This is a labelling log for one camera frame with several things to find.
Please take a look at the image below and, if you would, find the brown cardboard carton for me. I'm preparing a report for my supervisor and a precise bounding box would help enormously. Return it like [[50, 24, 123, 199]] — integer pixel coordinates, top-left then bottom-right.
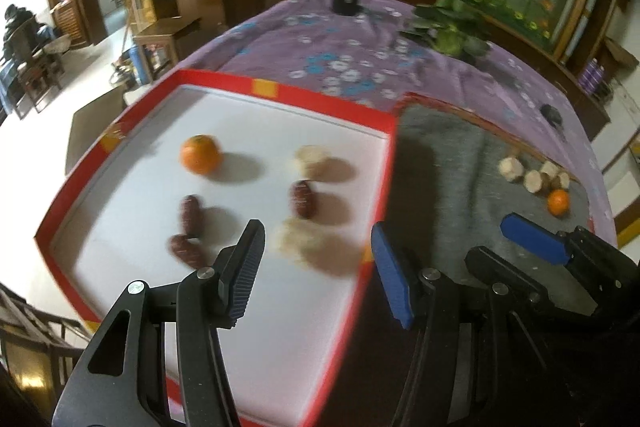
[[602, 37, 640, 68]]

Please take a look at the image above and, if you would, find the purple floral cloth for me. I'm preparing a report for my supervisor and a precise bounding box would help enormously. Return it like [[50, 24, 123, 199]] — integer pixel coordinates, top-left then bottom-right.
[[185, 0, 618, 248]]

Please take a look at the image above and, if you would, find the grey felt mat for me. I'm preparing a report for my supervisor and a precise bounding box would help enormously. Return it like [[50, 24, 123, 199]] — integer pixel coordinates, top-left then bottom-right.
[[320, 92, 608, 427]]

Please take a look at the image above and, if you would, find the dark red date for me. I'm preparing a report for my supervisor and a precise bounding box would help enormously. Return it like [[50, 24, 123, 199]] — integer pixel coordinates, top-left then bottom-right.
[[180, 195, 203, 238], [290, 180, 316, 220], [169, 234, 206, 265]]

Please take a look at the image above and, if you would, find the wooden side table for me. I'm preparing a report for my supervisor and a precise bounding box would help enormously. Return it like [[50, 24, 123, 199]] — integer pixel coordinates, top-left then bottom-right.
[[132, 17, 203, 82]]

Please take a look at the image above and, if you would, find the red white tray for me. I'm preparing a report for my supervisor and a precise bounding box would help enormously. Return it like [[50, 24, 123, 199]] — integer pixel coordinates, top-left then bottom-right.
[[34, 69, 398, 427]]

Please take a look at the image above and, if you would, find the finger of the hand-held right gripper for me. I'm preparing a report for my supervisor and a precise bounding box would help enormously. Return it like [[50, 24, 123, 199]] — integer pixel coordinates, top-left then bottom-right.
[[501, 213, 640, 315], [465, 246, 596, 323]]

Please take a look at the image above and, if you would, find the small black clip device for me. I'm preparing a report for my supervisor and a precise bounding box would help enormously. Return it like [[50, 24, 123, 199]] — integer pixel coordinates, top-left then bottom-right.
[[541, 104, 568, 130]]

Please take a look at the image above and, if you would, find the orange tangerine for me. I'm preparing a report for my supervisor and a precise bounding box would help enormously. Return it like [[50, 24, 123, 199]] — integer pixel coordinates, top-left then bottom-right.
[[547, 189, 571, 217], [180, 134, 222, 175]]

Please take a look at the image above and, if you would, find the green bok choy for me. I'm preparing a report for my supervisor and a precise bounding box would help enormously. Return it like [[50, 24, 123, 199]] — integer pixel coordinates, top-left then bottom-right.
[[400, 0, 493, 60]]

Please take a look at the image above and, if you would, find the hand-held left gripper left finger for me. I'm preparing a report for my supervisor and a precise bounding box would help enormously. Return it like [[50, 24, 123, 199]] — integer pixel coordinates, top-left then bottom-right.
[[51, 219, 267, 427]]

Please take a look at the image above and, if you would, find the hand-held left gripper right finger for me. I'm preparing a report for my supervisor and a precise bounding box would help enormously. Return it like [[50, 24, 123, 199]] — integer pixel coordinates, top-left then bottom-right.
[[371, 222, 571, 427]]

